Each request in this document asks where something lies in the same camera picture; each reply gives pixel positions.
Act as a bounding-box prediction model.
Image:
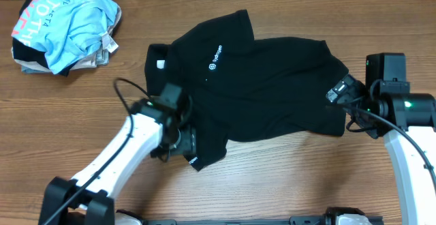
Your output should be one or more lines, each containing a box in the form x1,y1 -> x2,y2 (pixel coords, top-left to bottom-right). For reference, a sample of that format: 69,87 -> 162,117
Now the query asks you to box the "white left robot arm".
39,95 -> 196,225

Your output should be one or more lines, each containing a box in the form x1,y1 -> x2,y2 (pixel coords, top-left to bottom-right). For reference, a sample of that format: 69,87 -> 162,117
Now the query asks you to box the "black folded garment in pile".
12,0 -> 76,77

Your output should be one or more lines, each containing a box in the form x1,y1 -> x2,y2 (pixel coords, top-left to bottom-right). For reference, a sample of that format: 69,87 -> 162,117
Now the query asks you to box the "light blue printed t-shirt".
11,0 -> 120,75

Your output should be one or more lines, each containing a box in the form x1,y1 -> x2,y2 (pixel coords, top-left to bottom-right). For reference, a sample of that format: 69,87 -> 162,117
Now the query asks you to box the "grey folded garment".
15,32 -> 119,74

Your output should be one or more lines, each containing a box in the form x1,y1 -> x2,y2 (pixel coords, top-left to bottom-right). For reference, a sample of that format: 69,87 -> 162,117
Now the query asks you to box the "black polo shirt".
144,10 -> 349,170

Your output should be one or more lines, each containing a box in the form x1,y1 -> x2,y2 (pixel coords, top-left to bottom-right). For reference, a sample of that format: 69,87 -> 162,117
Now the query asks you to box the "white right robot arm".
326,75 -> 435,224

